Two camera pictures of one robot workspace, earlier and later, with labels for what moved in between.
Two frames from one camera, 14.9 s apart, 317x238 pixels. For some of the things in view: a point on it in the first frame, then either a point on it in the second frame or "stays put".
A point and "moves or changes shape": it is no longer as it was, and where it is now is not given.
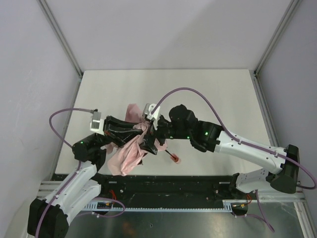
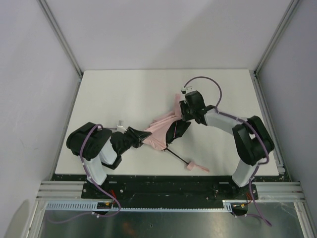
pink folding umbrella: x=125 y=152 moves or changes shape
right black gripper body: x=153 y=136 to x=184 y=115
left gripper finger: x=116 y=123 to x=140 y=134
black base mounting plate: x=117 y=189 stays put
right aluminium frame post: x=291 y=8 stays put
